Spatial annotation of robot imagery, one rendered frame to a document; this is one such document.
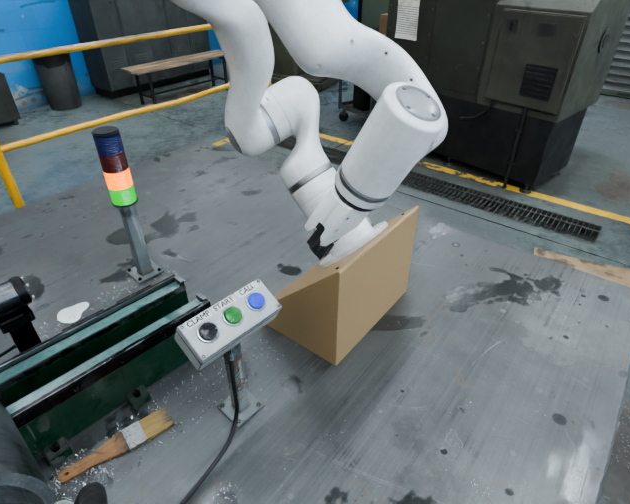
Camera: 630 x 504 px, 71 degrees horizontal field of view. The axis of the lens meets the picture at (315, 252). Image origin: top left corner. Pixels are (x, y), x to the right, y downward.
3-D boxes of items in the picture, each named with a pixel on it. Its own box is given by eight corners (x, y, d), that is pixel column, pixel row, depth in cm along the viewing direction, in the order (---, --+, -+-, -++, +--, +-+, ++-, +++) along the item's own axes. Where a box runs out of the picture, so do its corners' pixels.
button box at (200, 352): (197, 372, 71) (202, 361, 67) (172, 338, 72) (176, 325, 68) (275, 318, 81) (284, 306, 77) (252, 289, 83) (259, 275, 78)
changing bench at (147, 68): (221, 82, 603) (217, 49, 579) (237, 86, 586) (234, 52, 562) (129, 107, 516) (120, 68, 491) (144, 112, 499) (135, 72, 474)
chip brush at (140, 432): (63, 491, 75) (62, 489, 75) (56, 469, 79) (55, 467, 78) (176, 424, 86) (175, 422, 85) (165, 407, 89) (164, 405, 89)
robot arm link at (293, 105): (289, 198, 110) (235, 117, 108) (348, 159, 112) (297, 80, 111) (294, 190, 98) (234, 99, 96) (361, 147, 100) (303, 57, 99)
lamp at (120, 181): (114, 193, 107) (109, 176, 104) (103, 185, 110) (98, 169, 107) (137, 185, 110) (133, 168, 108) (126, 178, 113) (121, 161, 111)
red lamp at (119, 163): (109, 176, 104) (104, 158, 101) (98, 169, 107) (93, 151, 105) (133, 168, 108) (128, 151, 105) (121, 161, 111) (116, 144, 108)
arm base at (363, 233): (356, 238, 119) (319, 181, 118) (402, 215, 103) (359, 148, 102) (309, 274, 108) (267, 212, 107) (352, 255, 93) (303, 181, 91)
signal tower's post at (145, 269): (139, 284, 121) (95, 138, 97) (125, 272, 126) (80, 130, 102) (164, 271, 126) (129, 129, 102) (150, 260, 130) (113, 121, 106)
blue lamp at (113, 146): (104, 158, 101) (99, 139, 99) (93, 151, 105) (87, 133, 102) (128, 151, 105) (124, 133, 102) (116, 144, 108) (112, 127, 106)
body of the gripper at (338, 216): (366, 157, 67) (338, 201, 76) (321, 178, 61) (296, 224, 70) (399, 191, 66) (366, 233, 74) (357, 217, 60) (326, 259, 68)
